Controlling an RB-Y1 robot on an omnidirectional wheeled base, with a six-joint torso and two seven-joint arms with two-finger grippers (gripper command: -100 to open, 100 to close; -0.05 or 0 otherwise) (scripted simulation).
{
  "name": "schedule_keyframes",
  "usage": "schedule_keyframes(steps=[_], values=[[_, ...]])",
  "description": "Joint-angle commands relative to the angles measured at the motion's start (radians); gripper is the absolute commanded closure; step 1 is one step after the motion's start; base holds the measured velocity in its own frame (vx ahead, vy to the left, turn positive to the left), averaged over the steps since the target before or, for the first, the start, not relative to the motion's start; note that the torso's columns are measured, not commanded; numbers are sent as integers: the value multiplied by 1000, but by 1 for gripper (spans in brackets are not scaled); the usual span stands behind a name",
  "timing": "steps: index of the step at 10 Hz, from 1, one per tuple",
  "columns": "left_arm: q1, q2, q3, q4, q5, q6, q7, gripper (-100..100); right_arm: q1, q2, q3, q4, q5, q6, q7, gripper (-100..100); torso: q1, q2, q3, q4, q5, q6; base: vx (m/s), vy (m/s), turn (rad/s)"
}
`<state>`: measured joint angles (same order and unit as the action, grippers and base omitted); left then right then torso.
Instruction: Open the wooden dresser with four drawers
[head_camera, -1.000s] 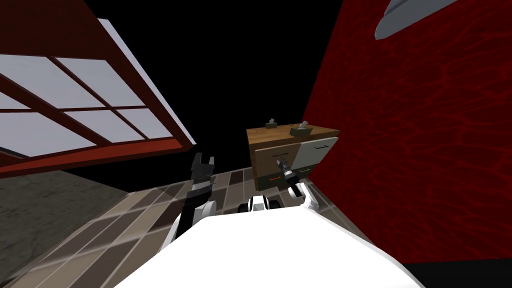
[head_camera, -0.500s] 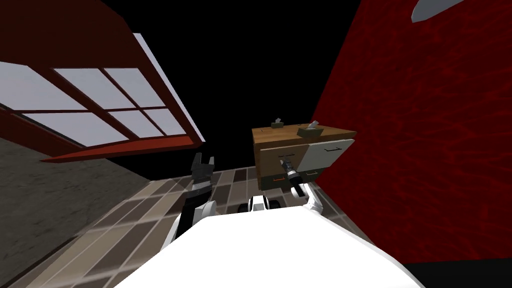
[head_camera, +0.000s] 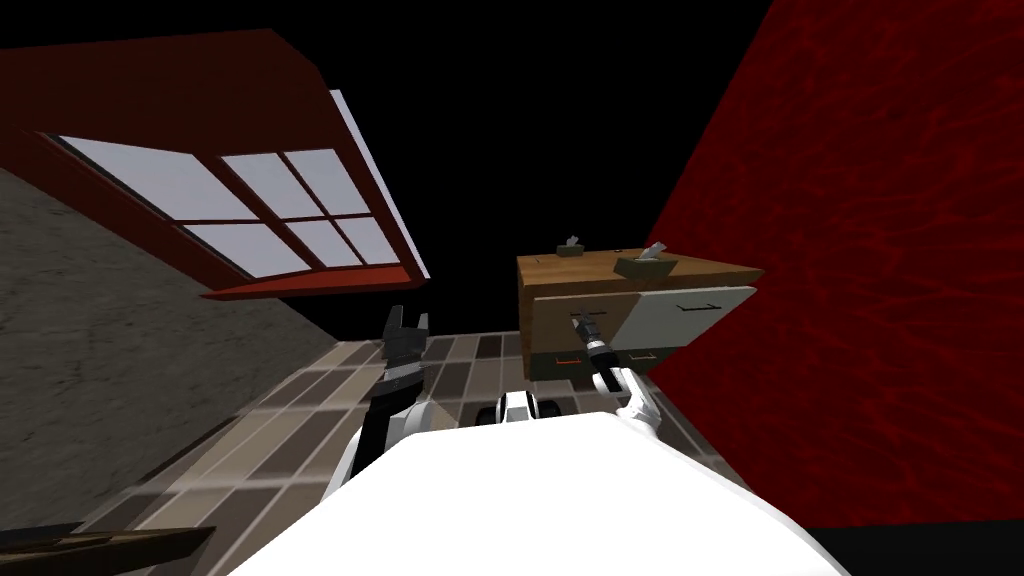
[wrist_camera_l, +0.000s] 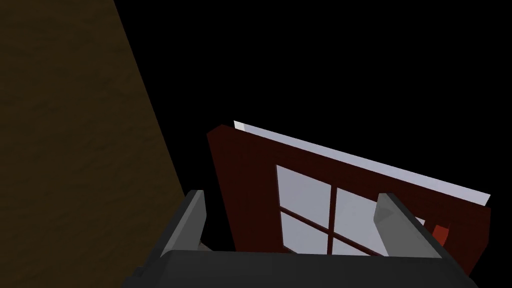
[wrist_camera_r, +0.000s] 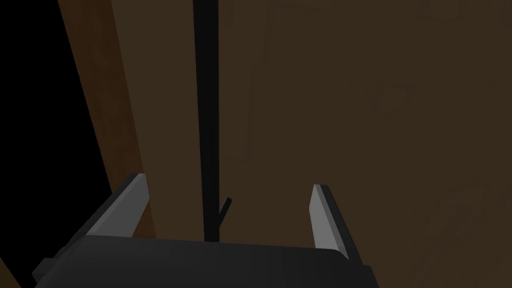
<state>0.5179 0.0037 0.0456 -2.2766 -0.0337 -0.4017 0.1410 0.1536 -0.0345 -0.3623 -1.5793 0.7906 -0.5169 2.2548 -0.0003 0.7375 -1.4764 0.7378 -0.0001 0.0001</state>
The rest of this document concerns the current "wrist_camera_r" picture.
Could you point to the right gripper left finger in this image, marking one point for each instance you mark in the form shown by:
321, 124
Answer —
124, 212

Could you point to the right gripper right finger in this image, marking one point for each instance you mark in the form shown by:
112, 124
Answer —
324, 224

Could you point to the brown door leaf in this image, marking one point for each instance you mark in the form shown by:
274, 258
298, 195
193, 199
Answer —
360, 120

